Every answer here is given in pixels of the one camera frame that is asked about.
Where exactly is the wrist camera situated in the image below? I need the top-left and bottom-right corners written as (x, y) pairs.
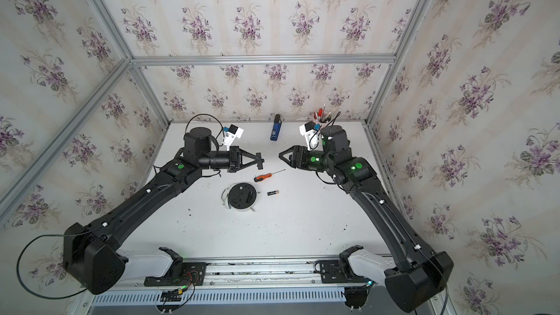
top-left (182, 124), bottom-right (245, 158)
top-left (299, 122), bottom-right (350, 153)

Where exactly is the orange handled screwdriver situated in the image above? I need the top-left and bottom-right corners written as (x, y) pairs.
top-left (253, 169), bottom-right (284, 182)

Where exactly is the blue black stapler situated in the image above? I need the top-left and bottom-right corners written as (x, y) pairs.
top-left (270, 114), bottom-right (282, 141)

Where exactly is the aluminium mounting rail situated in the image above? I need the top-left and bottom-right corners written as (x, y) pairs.
top-left (78, 255), bottom-right (443, 294)

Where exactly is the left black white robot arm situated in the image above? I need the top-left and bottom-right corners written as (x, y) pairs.
top-left (61, 146), bottom-right (265, 295)

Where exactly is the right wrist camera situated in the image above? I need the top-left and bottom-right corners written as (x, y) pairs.
top-left (299, 122), bottom-right (350, 153)

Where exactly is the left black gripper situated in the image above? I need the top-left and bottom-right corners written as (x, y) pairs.
top-left (195, 147), bottom-right (260, 174)

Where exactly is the pink pen cup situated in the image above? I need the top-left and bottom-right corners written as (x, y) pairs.
top-left (318, 122), bottom-right (330, 137)

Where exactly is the aluminium frame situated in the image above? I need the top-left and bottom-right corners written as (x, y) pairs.
top-left (0, 0), bottom-right (460, 290)

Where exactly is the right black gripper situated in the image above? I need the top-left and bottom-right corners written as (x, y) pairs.
top-left (279, 146), bottom-right (336, 174)

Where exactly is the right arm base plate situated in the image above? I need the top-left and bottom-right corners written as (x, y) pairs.
top-left (314, 259), bottom-right (373, 284)

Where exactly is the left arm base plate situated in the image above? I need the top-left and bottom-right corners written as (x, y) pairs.
top-left (143, 262), bottom-right (207, 287)

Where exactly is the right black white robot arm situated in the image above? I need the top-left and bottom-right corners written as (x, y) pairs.
top-left (279, 145), bottom-right (454, 313)

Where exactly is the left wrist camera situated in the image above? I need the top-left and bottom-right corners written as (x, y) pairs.
top-left (182, 124), bottom-right (245, 158)

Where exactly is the white twin bell alarm clock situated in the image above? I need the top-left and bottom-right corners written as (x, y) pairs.
top-left (221, 182), bottom-right (260, 212)

